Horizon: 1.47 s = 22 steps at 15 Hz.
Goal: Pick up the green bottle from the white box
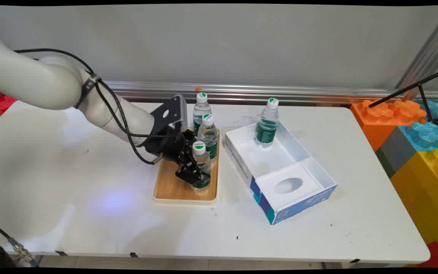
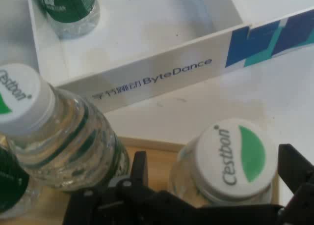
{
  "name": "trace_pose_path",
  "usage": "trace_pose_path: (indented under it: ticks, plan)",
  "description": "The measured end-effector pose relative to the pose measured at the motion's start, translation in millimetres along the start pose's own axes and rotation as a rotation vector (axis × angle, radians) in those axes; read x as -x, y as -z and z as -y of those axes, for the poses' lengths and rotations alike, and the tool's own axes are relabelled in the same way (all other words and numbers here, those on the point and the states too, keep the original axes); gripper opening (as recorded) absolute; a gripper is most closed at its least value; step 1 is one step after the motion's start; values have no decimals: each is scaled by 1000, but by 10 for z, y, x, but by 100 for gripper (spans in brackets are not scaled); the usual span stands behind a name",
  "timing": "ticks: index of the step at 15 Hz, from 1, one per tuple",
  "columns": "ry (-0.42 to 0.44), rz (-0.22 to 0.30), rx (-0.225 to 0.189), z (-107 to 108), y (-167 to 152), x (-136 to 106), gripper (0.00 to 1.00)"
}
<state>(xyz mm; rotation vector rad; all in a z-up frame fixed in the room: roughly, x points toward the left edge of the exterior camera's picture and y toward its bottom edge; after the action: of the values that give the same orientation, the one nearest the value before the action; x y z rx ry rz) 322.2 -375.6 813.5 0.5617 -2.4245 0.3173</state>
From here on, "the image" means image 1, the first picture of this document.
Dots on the large orange toy block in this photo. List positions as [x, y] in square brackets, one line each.
[378, 121]

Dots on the large red toy block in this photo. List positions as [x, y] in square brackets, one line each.
[437, 257]

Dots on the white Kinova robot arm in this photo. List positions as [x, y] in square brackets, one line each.
[44, 82]

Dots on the wooden tray cream rim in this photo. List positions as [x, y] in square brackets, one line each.
[173, 188]

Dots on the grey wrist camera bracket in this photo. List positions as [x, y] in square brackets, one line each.
[173, 112]

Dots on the black tripod stand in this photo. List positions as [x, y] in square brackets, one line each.
[424, 85]

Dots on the white blue cardboard box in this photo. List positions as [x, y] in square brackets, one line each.
[280, 179]

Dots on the large yellow toy block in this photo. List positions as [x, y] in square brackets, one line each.
[428, 198]

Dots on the aluminium wall rail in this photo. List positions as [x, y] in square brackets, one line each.
[280, 92]

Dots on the grey toy block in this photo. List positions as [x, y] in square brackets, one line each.
[394, 152]

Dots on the aluminium corner post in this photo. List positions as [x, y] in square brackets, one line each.
[428, 49]

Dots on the clear water bottle green label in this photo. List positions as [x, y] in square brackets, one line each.
[208, 137]
[201, 108]
[200, 154]
[267, 125]

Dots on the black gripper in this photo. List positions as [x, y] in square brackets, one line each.
[165, 144]

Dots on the light blue toy block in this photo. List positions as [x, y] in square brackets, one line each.
[428, 133]

